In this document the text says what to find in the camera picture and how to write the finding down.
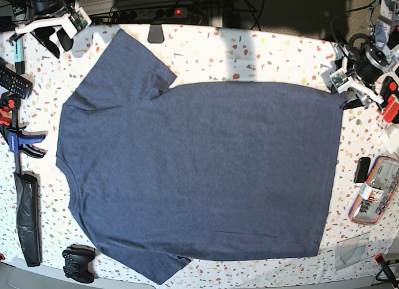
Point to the striped transparent pencil case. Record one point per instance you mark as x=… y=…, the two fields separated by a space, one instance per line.
x=376 y=192

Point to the clear plastic bag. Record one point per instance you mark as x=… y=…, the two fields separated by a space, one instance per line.
x=351 y=251

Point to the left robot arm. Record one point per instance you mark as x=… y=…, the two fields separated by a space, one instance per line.
x=381 y=40

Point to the blue black bar clamp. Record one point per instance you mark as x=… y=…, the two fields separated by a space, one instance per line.
x=16 y=139

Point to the red black clamp handle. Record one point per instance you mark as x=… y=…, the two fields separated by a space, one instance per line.
x=385 y=275

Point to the blue grey T-shirt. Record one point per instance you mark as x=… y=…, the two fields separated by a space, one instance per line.
x=224 y=171

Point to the red clamp piece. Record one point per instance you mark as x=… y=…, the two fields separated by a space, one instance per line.
x=7 y=106

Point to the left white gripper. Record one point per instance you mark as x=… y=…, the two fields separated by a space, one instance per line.
x=357 y=80

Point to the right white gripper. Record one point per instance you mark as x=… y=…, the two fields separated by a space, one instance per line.
x=42 y=29

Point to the black game controller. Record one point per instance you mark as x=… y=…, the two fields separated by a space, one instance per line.
x=77 y=264

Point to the black TV remote control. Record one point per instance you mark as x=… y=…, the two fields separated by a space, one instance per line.
x=14 y=83

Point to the small black box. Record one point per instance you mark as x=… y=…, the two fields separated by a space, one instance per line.
x=361 y=172

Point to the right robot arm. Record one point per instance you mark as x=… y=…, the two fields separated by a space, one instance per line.
x=42 y=9

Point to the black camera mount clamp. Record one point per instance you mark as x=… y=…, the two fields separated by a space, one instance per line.
x=155 y=34

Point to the light blue highlighter marker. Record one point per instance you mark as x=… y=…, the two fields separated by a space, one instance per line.
x=19 y=61

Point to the black red clamp tool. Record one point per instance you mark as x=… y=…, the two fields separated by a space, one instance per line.
x=389 y=92

